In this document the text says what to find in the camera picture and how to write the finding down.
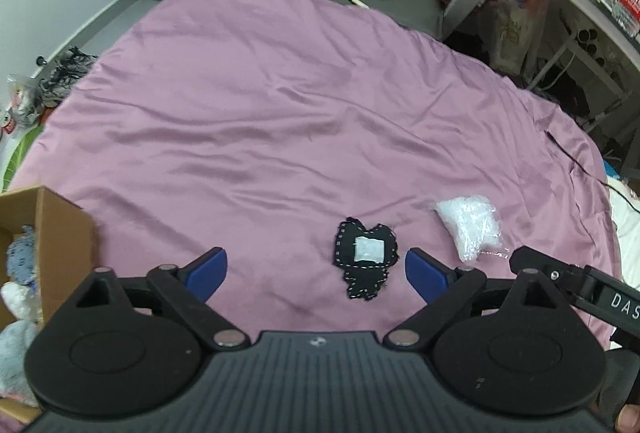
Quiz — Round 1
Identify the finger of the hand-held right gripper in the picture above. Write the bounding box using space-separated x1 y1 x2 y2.
509 247 590 300

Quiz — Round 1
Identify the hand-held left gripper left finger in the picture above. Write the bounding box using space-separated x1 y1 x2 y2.
75 247 250 350

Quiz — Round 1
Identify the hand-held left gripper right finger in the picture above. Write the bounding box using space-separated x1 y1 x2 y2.
384 248 568 348

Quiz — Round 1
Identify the black stitched fabric patch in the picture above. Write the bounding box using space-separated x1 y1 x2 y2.
332 216 401 300

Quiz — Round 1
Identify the clear bag of white stuffing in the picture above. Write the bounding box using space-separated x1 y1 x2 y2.
433 196 511 263

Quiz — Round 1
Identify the brown cardboard box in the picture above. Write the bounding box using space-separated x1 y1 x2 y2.
0 185 99 424

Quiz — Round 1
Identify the blue patterned cloth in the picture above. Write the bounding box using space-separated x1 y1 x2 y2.
6 225 38 296

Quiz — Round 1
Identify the white soft bundle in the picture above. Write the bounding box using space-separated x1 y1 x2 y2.
1 282 37 321

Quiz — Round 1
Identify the grey pink plush toy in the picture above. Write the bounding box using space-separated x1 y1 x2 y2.
0 320 43 406

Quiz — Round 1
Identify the pink bed sheet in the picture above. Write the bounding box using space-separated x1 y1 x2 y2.
9 0 622 354

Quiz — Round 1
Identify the green cartoon floor mat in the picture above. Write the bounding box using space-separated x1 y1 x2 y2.
0 124 47 194

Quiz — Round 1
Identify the grey white sneaker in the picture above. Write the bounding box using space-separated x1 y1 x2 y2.
55 46 100 76
39 66 86 109

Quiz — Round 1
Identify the printed shopping bag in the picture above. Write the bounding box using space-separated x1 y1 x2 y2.
489 0 551 76

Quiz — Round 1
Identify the clear plastic bag of clutter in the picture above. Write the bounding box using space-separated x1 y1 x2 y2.
6 74 46 130

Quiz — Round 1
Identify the black cable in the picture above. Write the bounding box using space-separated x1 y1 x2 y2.
544 130 640 215

